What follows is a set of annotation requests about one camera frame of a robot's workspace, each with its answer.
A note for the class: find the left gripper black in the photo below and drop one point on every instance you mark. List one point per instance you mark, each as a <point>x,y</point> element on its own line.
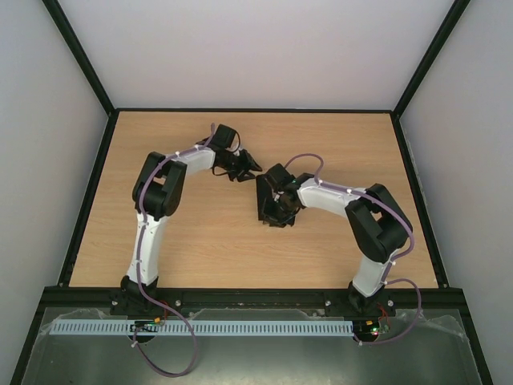
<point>249,164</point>

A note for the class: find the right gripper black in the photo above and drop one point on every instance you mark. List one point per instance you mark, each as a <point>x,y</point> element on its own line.
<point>264,199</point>

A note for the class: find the black folding glasses case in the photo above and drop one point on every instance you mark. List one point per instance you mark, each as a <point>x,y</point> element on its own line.
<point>267,207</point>

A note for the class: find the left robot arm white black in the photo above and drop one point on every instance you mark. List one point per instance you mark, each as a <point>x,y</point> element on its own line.
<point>157,194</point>

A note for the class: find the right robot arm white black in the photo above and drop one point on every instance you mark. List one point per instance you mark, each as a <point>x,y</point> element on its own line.
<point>382,231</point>

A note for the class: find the right base electronics board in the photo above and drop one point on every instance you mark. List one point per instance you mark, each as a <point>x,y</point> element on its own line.
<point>371,330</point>

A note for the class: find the base electronics board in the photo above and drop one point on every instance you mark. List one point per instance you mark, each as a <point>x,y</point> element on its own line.
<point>148,322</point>
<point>371,330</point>

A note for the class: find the left base electronics board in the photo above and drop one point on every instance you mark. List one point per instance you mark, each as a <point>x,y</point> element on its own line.
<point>148,322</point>

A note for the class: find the light blue slotted cable duct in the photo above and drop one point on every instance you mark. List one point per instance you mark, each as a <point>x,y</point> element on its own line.
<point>202,328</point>

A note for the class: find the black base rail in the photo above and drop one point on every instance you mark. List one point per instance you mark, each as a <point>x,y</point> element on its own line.
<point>332,303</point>

